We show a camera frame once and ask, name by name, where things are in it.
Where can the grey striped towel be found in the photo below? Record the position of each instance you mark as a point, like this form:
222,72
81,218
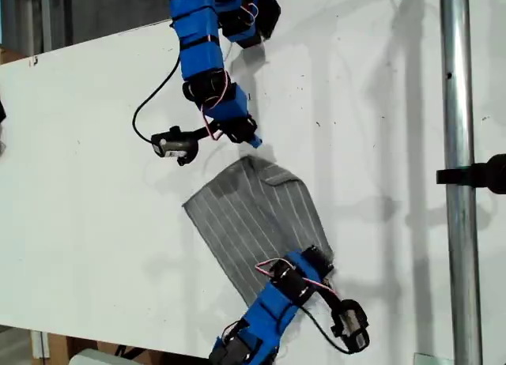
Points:
237,223

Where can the grey metal upright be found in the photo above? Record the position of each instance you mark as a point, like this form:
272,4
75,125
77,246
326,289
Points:
46,17

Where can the white plastic container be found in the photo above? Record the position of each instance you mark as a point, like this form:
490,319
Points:
95,359

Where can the brown cardboard box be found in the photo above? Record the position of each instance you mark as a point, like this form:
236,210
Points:
8,56
59,347

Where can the white table leg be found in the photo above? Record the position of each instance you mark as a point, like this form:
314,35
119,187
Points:
39,343

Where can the black post clamp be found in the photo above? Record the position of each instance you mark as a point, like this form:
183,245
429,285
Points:
490,173

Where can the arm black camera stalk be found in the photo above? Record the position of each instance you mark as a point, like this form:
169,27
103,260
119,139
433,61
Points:
205,132
330,296

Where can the steel post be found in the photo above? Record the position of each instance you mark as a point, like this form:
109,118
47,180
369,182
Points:
458,104

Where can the arm camera box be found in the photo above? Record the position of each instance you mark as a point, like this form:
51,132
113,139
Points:
174,147
353,325

